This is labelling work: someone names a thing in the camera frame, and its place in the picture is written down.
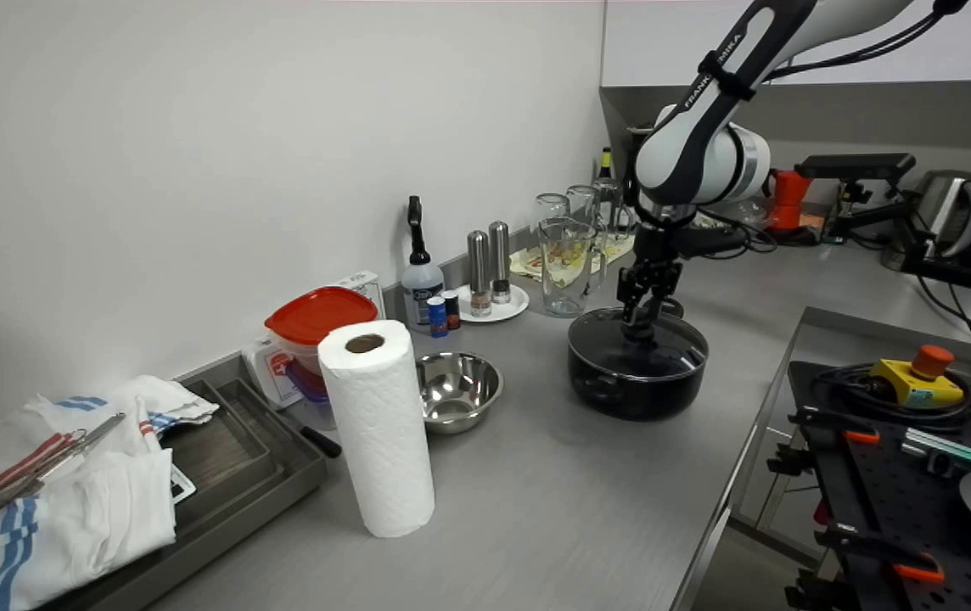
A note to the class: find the steel kettle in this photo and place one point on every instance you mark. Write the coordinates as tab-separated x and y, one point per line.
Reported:
947	216

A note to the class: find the glass lid with black knob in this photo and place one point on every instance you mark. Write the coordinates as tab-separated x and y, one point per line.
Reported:
604	341

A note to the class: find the plastic container with red lid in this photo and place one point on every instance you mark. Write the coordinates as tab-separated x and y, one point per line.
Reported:
282	374
321	310

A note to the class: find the yellow emergency stop button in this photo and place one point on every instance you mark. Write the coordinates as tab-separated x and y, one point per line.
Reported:
914	383

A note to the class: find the white blue-striped dish towel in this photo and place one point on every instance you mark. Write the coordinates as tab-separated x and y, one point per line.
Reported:
80	520

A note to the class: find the spray bottle with black trigger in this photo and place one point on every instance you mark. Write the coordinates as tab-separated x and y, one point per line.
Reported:
417	276

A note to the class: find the small white plate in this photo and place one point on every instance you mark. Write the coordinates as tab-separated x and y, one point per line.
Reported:
505	307

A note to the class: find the steel pepper mill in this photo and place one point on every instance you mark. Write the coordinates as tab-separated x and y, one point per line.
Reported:
475	266

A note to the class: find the black clamp with orange tip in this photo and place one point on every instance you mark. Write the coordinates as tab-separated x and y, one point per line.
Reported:
845	432
904	564

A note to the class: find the steel salt mill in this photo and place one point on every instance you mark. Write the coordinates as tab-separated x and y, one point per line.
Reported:
501	259

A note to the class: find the small steel bowl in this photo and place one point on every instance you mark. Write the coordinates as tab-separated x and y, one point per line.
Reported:
458	390

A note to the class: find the white paper towel roll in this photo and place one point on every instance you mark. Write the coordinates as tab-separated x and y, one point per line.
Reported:
386	443

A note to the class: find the red kettle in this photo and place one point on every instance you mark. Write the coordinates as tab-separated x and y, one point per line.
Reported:
785	206

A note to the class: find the aluminium profile bar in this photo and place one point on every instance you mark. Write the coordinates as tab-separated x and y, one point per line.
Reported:
947	447

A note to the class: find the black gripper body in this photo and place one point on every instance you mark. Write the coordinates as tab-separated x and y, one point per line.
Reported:
655	266

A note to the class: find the pale yellow cloth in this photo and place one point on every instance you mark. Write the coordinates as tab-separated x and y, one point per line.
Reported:
524	262

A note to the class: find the clear glass pitcher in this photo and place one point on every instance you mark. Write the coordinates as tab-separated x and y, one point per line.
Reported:
563	283

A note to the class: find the black perforated board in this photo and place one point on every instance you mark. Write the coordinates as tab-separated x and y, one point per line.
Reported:
880	497

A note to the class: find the grey metal tray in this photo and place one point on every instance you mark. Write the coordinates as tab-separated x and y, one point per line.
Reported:
234	451

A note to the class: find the blue spice jar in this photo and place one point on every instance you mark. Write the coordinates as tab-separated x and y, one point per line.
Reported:
437	316

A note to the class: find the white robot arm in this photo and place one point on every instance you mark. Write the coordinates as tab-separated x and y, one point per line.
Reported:
725	157

